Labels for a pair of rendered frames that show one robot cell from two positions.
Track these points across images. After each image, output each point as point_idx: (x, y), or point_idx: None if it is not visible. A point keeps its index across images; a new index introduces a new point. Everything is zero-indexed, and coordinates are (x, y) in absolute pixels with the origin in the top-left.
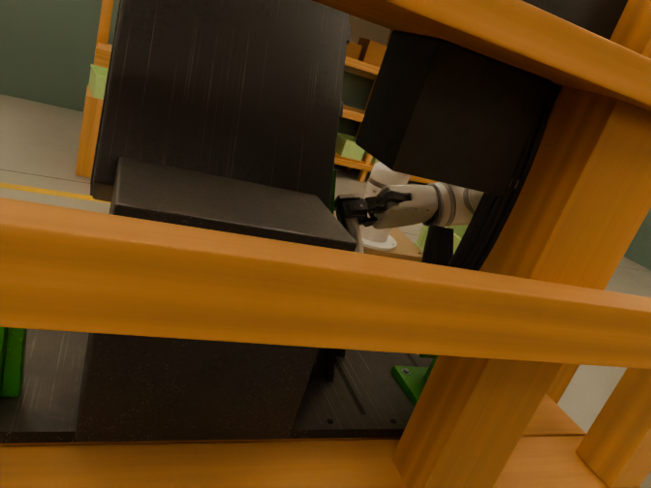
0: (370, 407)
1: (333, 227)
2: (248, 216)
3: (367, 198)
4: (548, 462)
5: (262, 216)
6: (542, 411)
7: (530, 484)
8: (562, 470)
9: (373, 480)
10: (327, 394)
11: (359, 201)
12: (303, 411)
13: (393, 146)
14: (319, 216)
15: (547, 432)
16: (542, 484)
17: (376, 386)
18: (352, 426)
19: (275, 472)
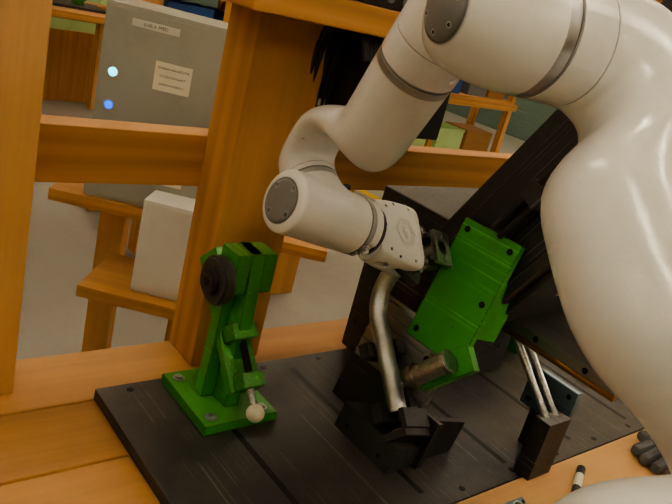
0: (288, 375)
1: (408, 192)
2: (448, 191)
3: (421, 227)
4: (70, 377)
5: (444, 192)
6: (21, 442)
7: (112, 355)
8: (55, 372)
9: (267, 342)
10: (330, 378)
11: (425, 232)
12: (341, 361)
13: None
14: (424, 199)
15: (40, 411)
16: (97, 356)
17: (287, 396)
18: (299, 357)
19: (335, 339)
